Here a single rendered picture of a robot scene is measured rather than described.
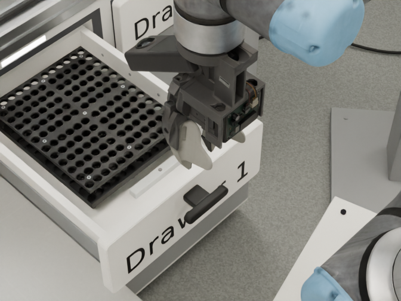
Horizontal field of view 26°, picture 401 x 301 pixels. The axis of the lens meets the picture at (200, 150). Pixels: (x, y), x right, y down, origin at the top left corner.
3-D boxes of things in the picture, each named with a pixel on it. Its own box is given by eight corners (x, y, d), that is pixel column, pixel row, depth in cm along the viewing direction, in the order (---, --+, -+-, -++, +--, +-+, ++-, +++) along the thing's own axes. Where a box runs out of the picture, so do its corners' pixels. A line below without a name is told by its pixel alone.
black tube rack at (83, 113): (184, 149, 127) (184, 119, 123) (94, 220, 119) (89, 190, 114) (84, 75, 137) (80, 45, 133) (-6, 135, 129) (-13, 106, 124)
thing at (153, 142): (184, 123, 123) (184, 120, 123) (90, 193, 115) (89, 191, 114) (174, 116, 124) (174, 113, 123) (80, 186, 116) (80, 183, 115)
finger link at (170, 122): (168, 156, 100) (175, 98, 94) (159, 149, 100) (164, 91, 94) (196, 138, 102) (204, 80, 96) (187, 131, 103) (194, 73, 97)
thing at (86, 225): (243, 165, 126) (244, 137, 121) (111, 273, 114) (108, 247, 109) (64, 36, 144) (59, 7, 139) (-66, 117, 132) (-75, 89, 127)
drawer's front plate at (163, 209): (259, 171, 127) (264, 120, 119) (113, 295, 113) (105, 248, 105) (250, 165, 128) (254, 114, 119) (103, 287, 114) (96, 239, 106)
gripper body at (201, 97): (218, 155, 95) (220, 76, 86) (162, 114, 99) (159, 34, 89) (264, 118, 98) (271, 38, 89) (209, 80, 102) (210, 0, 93)
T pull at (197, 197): (229, 193, 114) (229, 187, 113) (189, 227, 111) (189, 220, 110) (209, 178, 116) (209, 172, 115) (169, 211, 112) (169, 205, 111)
